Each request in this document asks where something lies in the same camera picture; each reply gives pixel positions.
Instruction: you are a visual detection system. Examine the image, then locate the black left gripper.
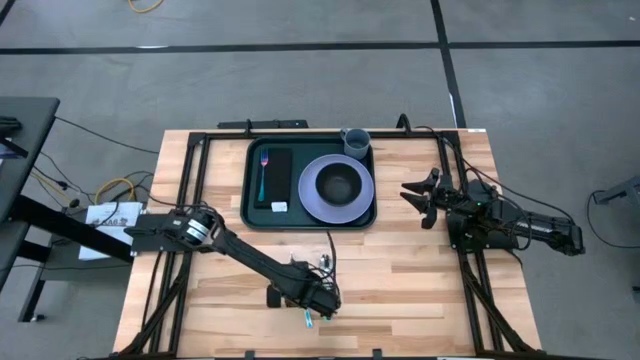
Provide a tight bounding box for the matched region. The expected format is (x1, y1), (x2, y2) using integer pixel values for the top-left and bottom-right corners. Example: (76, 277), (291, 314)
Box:
(266, 272), (342, 320)

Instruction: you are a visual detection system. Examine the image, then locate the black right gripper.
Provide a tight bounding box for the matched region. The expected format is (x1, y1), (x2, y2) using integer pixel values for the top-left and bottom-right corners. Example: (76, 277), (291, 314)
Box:
(399, 168), (469, 230)

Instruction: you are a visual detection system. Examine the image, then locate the grey mug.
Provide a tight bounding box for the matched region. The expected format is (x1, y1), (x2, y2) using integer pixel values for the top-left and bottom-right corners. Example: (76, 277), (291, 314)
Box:
(339, 127), (372, 160)

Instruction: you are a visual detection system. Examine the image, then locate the black bowl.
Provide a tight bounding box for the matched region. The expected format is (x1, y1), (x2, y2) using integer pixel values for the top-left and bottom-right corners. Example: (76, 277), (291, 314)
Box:
(314, 162), (363, 207)

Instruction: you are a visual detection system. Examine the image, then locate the lavender round plate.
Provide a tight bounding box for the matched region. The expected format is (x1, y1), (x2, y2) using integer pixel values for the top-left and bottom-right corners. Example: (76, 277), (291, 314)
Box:
(297, 153), (376, 225)

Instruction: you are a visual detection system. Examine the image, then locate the iridescent metal fork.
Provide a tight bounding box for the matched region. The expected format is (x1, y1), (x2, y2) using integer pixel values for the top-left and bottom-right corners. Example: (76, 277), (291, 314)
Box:
(257, 148), (270, 203)

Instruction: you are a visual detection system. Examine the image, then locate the dark green serving tray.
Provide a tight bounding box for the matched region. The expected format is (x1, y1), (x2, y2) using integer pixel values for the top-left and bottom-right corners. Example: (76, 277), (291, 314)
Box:
(239, 135), (378, 231)

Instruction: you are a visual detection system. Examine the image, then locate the grey metal stand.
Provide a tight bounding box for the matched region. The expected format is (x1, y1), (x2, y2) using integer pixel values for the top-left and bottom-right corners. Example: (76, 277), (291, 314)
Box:
(592, 174), (640, 206)

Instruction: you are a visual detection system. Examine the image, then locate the white paper sheet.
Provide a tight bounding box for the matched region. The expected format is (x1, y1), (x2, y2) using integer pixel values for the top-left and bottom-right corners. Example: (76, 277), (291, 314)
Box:
(78, 201), (145, 262)

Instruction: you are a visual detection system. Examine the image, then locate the black desk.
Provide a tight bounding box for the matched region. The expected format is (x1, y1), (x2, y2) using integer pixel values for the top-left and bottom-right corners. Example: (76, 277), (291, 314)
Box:
(0, 97), (134, 324)

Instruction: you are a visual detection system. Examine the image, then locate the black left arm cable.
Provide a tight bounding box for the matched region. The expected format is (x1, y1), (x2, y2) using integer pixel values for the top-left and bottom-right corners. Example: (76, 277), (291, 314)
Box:
(324, 229), (339, 289)

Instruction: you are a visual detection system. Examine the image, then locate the yellow floor cable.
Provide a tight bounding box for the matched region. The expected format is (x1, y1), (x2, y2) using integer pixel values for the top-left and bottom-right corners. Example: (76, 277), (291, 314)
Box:
(127, 0), (166, 14)
(29, 169), (136, 206)

